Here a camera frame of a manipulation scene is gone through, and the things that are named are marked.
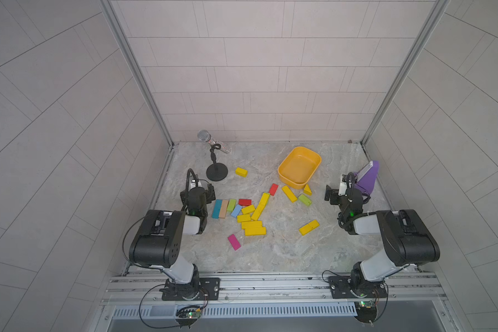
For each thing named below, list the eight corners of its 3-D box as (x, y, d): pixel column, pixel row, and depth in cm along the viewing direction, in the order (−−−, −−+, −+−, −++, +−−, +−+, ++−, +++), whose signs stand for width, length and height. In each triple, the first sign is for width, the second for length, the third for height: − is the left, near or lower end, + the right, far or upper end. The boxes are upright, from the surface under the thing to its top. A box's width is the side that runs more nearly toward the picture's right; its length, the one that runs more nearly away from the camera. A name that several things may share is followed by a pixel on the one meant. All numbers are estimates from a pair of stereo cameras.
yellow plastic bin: (272, 179, 104) (272, 172, 99) (294, 150, 116) (296, 143, 112) (299, 195, 98) (301, 188, 93) (320, 163, 110) (322, 156, 106)
